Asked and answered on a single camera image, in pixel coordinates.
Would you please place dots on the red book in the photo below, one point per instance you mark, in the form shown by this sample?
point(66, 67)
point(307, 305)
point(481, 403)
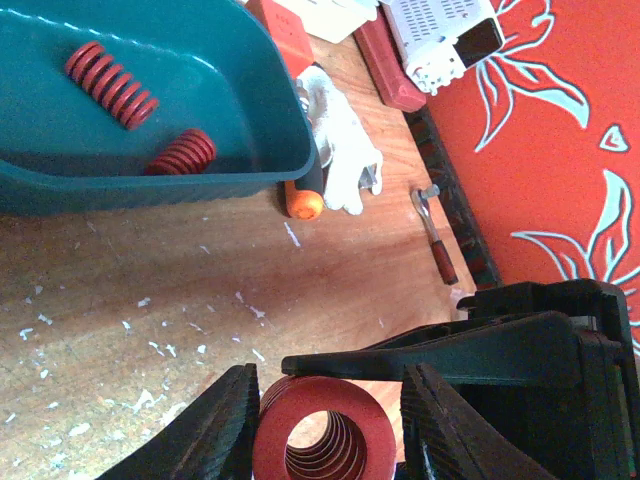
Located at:
point(382, 58)

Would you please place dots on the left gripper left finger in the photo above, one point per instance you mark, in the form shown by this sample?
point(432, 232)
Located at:
point(212, 438)

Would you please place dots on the orange red cube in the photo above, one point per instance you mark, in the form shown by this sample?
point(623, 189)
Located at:
point(287, 31)

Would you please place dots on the white work glove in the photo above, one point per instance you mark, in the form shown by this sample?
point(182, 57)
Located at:
point(345, 149)

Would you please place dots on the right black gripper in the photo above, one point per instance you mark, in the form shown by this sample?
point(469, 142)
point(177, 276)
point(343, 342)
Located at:
point(553, 365)

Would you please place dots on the orange handled screwdriver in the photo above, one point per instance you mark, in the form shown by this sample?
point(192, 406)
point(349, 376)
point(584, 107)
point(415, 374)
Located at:
point(304, 196)

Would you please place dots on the red handled ratchet wrench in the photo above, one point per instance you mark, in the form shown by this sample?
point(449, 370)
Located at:
point(420, 199)

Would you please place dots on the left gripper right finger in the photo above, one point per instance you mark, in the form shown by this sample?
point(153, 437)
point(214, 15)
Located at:
point(445, 438)

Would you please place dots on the teal plastic tray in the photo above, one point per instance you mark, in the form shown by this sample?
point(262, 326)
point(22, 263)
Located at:
point(211, 65)

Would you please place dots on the red coil spring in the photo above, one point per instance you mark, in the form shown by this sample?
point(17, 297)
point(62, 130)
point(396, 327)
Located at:
point(108, 83)
point(358, 441)
point(191, 152)

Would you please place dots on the white power supply unit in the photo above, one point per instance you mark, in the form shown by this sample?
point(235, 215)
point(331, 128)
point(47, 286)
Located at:
point(439, 40)

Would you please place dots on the white plastic storage box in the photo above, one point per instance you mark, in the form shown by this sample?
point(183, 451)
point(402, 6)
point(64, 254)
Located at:
point(332, 20)

